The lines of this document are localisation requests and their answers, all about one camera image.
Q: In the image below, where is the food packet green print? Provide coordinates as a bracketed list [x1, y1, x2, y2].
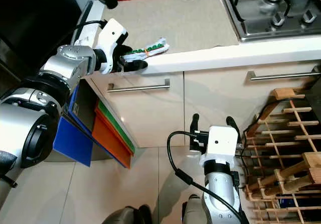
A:
[122, 37, 169, 63]

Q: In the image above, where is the cream cabinet door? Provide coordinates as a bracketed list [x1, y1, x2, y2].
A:
[87, 73, 187, 149]
[183, 61, 321, 150]

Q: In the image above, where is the wooden wine rack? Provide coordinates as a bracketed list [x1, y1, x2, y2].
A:
[243, 87, 321, 224]

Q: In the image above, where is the green board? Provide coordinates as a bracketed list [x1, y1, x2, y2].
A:
[97, 99, 136, 155]

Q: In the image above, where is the grey robot right leg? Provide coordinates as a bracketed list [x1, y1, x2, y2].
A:
[182, 193, 207, 224]

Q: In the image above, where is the grey robot leg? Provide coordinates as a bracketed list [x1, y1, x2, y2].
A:
[102, 205, 146, 224]
[182, 193, 207, 224]

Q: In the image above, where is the orange board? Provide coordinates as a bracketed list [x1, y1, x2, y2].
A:
[92, 105, 133, 169]

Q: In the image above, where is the blue board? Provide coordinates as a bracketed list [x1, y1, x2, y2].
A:
[52, 83, 94, 167]

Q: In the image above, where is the black tall appliance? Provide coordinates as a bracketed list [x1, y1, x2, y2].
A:
[0, 0, 81, 85]

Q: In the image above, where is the grey robot left leg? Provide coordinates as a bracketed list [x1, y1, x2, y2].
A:
[102, 205, 146, 224]

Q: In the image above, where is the steel gas stove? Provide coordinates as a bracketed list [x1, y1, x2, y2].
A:
[218, 0, 321, 44]

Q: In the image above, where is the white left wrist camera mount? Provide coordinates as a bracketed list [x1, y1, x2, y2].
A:
[94, 18, 128, 74]

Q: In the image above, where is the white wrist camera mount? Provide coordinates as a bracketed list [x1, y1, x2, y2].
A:
[94, 18, 128, 74]
[199, 126, 241, 167]

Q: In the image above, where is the steel bar cabinet handle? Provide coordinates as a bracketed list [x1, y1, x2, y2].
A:
[247, 69, 321, 82]
[106, 78, 172, 93]

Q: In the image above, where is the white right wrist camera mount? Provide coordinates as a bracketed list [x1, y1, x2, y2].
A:
[199, 126, 241, 167]

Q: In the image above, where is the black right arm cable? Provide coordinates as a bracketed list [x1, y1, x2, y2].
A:
[167, 131, 247, 224]

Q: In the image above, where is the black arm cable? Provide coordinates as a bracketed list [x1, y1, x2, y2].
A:
[167, 131, 247, 224]
[64, 20, 107, 50]

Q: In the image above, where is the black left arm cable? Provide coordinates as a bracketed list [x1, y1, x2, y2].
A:
[64, 20, 107, 50]

